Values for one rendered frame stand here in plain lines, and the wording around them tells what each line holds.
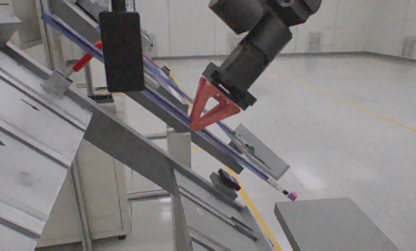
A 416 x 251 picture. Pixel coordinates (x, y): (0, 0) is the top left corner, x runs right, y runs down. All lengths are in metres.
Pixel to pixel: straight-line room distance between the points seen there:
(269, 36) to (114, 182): 1.19
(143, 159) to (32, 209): 0.32
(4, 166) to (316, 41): 9.25
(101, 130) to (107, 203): 1.03
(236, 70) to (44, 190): 0.29
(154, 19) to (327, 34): 4.96
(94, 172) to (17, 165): 1.16
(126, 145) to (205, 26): 7.62
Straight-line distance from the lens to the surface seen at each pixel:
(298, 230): 0.85
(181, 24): 8.00
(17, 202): 0.28
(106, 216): 1.60
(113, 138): 0.55
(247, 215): 0.66
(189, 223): 0.45
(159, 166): 0.58
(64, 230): 1.67
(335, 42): 9.77
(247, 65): 0.44
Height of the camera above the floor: 1.13
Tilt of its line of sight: 21 degrees down
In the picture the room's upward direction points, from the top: straight up
